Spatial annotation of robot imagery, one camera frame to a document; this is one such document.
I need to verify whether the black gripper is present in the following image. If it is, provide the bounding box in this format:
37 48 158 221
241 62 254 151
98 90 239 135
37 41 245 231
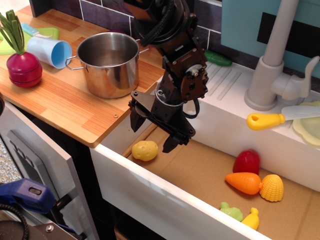
128 90 196 153

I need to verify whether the yellow toy potato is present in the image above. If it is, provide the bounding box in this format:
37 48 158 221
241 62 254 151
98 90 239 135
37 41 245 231
131 140 159 162

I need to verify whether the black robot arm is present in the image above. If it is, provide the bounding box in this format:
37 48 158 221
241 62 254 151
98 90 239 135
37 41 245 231
124 0 208 153

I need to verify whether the stainless steel pot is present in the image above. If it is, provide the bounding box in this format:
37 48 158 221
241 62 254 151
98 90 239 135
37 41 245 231
65 32 148 99

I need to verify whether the white toy sink basin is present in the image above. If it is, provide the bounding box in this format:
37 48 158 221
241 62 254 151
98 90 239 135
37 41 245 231
91 63 320 240

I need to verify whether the green toy cucumber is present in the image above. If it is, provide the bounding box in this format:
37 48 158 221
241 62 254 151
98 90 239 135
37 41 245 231
204 50 233 67

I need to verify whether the red toy pepper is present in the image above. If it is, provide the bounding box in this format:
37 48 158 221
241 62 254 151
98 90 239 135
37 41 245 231
232 149 261 175

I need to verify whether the orange toy carrot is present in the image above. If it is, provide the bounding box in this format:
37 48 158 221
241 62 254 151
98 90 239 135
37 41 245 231
225 172 263 195

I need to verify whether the light green toy broccoli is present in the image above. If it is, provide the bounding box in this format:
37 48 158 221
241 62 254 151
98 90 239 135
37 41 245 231
219 201 244 222

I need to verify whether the white oven door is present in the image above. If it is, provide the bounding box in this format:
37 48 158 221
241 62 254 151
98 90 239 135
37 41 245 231
0 101 99 240

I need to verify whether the light blue plastic cup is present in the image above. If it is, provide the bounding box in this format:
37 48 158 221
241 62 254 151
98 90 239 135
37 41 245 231
26 36 72 69

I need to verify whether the grey toy faucet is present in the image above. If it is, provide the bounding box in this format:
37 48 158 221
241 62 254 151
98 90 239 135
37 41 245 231
244 0 320 111

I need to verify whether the yellow toy corn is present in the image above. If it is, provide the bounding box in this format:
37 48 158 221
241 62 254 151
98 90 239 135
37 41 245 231
259 174 284 202

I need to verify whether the yellow toy squash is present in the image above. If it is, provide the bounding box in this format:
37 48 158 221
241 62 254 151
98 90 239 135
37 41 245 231
242 207 260 230

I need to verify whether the blue clamp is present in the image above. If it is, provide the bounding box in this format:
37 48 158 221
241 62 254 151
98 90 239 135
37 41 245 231
0 178 56 214

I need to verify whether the red wooden toy radish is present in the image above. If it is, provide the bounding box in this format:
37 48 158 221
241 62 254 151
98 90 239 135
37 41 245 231
0 9 43 88

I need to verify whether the pale green toy plate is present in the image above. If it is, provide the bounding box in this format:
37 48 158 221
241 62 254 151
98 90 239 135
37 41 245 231
292 100 320 147

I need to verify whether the green toy cutting board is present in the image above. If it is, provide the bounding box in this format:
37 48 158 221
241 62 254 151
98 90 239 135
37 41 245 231
0 27 60 56

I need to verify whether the yellow handled toy knife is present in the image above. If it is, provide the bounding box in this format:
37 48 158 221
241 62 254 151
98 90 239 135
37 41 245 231
246 105 320 131

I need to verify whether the teal handled toy knife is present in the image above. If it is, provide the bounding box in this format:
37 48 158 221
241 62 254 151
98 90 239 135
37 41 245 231
21 23 40 37

